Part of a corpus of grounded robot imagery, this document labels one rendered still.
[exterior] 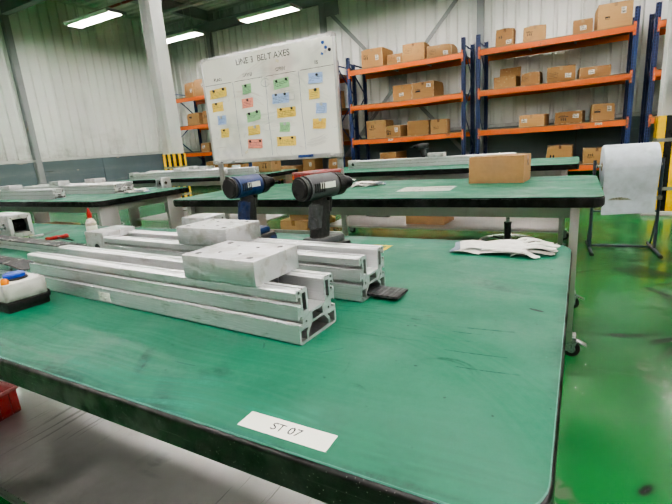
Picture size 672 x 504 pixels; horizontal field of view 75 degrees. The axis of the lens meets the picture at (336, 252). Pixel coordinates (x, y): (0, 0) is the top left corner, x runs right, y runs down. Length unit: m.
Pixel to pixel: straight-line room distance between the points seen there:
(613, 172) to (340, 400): 3.78
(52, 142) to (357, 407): 13.54
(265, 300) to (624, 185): 3.75
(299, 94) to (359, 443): 3.76
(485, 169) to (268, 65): 2.35
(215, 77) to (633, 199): 3.83
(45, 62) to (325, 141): 11.06
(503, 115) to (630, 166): 7.27
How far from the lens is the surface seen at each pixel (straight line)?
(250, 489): 1.30
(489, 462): 0.45
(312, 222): 1.04
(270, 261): 0.69
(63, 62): 14.48
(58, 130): 14.01
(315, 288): 0.70
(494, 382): 0.57
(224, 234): 0.97
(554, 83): 10.00
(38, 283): 1.12
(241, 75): 4.48
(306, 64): 4.06
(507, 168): 2.66
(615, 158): 4.16
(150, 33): 9.82
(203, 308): 0.78
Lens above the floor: 1.07
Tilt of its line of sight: 14 degrees down
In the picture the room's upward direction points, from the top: 4 degrees counter-clockwise
